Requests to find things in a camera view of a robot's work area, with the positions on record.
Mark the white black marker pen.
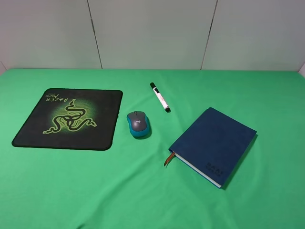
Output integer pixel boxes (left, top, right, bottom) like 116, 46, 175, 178
150, 82, 171, 113

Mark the grey teal wireless mouse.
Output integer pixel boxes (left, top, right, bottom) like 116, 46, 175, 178
126, 111, 151, 138

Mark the black green Razer mouse pad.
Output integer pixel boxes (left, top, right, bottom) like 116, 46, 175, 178
12, 88, 123, 151

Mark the brown bookmark ribbon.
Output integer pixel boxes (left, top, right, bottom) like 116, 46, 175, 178
164, 151, 175, 167

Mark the dark blue notebook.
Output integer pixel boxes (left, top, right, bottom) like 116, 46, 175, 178
169, 107, 257, 188

